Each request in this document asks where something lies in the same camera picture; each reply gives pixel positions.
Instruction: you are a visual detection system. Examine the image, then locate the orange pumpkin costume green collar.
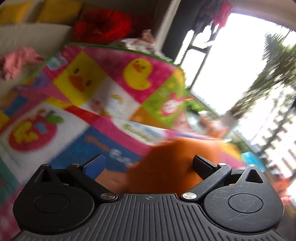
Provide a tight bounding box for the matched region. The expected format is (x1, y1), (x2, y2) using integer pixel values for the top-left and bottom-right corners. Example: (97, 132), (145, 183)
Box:
(87, 137), (229, 195)

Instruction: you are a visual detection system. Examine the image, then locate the blue plastic container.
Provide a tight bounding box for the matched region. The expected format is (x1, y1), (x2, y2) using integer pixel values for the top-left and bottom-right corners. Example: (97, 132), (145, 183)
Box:
(241, 152), (265, 172)

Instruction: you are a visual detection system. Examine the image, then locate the colourful cartoon patchwork blanket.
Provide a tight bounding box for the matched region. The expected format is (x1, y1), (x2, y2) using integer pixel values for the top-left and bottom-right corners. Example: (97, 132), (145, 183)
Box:
(1, 43), (244, 240)

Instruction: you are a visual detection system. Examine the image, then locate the potted palm white pot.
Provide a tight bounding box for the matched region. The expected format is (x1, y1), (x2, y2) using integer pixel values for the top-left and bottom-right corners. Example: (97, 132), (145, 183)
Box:
(225, 30), (295, 131)

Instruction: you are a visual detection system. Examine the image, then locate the pink fluffy cloth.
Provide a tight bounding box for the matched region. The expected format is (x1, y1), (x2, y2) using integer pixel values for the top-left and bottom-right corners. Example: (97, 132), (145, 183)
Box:
(1, 47), (45, 80)

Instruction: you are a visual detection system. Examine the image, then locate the red plush cushion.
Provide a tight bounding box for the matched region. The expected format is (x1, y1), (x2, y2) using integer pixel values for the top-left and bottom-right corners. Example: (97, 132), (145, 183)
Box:
(72, 9), (135, 45)

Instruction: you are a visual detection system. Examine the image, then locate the yellow pillow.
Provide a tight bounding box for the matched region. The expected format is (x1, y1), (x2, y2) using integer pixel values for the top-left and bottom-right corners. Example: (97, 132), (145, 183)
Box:
(36, 0), (83, 25)
(0, 2), (32, 25)

